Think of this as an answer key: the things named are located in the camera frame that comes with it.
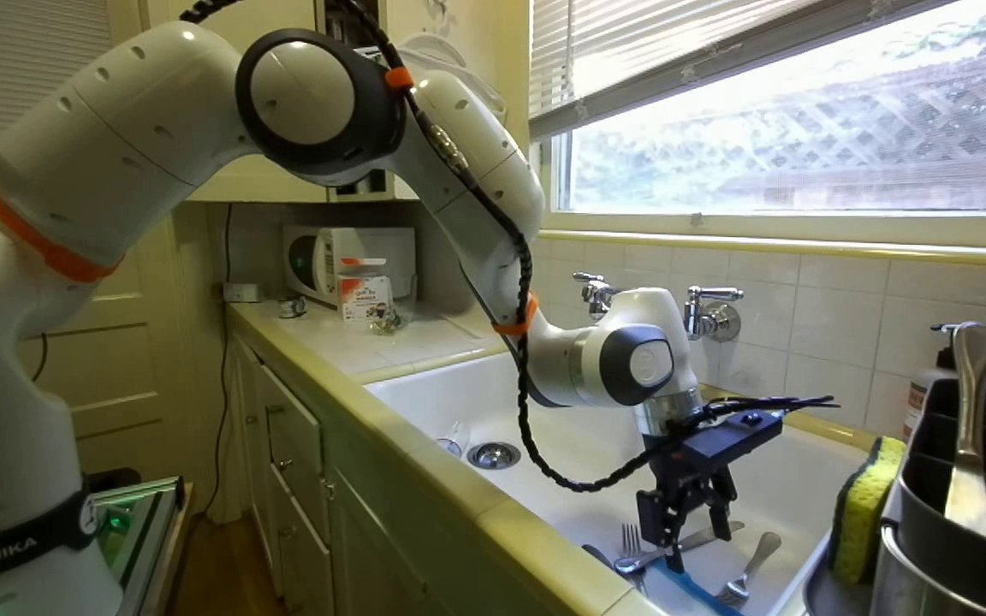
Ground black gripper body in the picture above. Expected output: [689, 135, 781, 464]
[635, 438, 743, 520]

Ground white kitchen sink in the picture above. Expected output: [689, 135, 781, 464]
[361, 347, 875, 616]

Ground metal sink drain strainer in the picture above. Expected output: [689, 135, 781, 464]
[464, 438, 522, 472]

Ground blue plastic knife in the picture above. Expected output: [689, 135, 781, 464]
[654, 560, 738, 616]

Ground yellow green sponge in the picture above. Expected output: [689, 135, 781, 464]
[830, 436, 909, 590]

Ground steel pot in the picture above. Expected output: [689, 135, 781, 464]
[867, 523, 986, 616]

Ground metal pot with utensils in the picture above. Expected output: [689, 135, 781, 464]
[897, 372, 986, 613]

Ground soap pump bottle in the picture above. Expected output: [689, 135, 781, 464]
[899, 323, 974, 444]

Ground silver serving utensil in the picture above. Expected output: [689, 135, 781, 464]
[932, 317, 986, 542]

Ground window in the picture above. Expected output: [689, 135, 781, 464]
[543, 0, 986, 223]

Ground cream lower kitchen cabinets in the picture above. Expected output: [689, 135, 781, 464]
[227, 328, 554, 616]

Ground white red small box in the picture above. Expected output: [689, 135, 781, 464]
[331, 255, 397, 325]

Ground white countertop appliance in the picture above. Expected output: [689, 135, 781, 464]
[282, 223, 417, 309]

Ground white window blind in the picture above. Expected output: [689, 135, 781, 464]
[526, 0, 957, 143]

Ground green lit control box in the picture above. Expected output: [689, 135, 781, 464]
[77, 475, 194, 616]

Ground cream panelled door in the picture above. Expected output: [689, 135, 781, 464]
[22, 203, 229, 516]

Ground thin black camera cable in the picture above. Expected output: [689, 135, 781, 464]
[703, 389, 841, 419]

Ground chrome wall faucet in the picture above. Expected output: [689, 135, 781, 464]
[571, 271, 745, 347]

